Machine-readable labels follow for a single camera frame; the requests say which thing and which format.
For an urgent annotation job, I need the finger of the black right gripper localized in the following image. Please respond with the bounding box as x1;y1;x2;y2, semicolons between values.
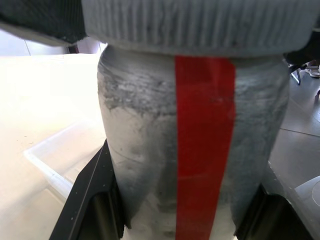
283;29;320;74
0;0;88;48

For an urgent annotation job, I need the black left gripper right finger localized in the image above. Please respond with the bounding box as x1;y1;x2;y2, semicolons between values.
234;184;315;240

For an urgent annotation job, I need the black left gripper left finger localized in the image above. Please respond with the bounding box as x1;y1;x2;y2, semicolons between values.
48;138;126;240

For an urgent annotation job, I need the grey jar with red tape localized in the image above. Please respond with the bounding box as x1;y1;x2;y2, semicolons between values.
96;44;291;240

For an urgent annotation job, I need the ribbed grey jar lid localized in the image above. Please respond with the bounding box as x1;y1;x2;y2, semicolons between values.
80;0;316;59

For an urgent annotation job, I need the clear plastic box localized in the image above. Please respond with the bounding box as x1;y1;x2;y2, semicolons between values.
23;129;111;203

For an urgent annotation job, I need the white shoe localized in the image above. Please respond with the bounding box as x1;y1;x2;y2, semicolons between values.
304;59;320;79

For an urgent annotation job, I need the dark metal chair leg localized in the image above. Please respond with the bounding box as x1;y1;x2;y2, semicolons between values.
287;63;302;86

